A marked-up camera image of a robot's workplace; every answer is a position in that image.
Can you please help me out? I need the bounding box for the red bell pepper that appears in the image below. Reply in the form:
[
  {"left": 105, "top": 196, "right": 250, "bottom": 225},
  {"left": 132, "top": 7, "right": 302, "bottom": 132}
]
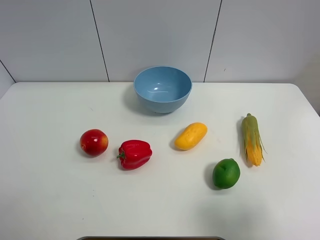
[{"left": 117, "top": 139, "right": 153, "bottom": 170}]

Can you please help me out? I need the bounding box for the green lime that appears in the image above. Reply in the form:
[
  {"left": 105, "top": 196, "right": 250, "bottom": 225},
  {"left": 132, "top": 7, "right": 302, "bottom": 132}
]
[{"left": 212, "top": 158, "right": 241, "bottom": 189}]

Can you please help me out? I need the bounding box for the blue plastic bowl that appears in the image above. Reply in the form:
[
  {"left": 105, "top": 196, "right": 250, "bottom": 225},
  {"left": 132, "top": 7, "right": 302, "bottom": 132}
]
[{"left": 133, "top": 66, "right": 193, "bottom": 114}]

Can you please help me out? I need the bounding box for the corn cob with husk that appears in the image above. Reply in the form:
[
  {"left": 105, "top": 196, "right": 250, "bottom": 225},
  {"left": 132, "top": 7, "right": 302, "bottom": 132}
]
[{"left": 241, "top": 113, "right": 265, "bottom": 167}]

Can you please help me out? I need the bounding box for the red apple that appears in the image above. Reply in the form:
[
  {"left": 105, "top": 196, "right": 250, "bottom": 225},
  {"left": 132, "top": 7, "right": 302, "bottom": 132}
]
[{"left": 79, "top": 129, "right": 109, "bottom": 157}]

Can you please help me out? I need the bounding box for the yellow mango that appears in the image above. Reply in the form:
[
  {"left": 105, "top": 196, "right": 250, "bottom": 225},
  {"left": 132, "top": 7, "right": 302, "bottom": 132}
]
[{"left": 174, "top": 122, "right": 208, "bottom": 151}]

